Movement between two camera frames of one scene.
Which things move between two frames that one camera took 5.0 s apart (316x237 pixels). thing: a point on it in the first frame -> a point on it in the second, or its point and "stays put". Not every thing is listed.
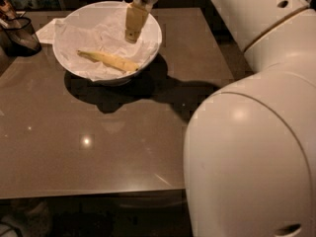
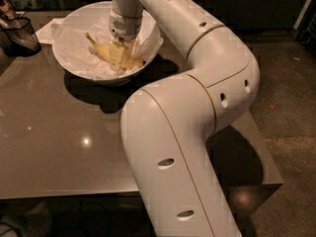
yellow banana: [107, 58] -> [105, 52]
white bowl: [89, 39] stays put
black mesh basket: [18, 38] stays put
